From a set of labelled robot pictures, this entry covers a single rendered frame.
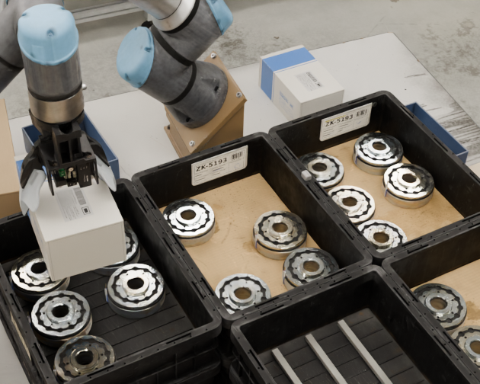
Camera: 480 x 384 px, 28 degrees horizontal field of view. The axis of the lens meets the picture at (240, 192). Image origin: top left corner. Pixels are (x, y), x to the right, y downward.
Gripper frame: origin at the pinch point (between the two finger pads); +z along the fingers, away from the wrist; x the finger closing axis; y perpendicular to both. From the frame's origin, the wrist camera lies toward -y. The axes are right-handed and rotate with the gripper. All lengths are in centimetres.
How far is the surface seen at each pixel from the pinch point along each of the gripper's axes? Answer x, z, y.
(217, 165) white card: 33.9, 22.5, -21.2
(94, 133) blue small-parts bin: 18, 37, -56
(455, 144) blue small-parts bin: 93, 36, -22
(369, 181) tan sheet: 64, 29, -12
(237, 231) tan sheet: 33.1, 28.7, -8.6
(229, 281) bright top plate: 25.8, 25.6, 5.0
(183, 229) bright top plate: 22.5, 25.8, -10.2
